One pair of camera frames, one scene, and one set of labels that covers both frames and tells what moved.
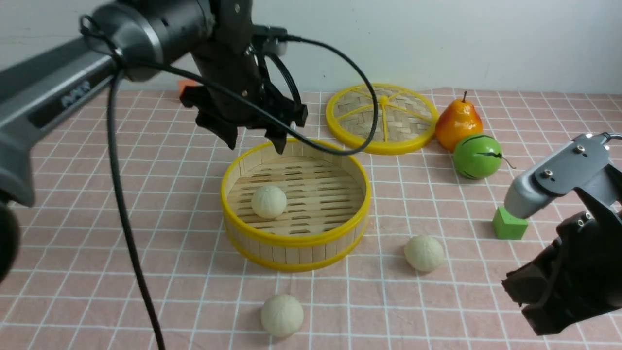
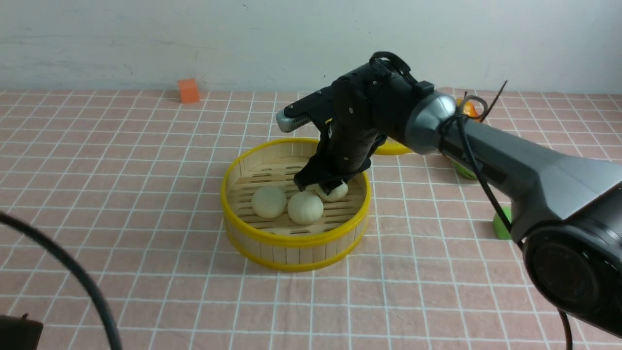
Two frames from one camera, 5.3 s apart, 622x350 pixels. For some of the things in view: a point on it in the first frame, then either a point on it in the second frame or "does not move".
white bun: [282, 315] to [305, 208]
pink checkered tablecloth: [428, 273] does not move
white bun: [268, 201] does not move
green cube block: [507, 227] does not move
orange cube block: [182, 83] does not move
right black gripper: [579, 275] to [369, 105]
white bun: [423, 253] to [336, 195]
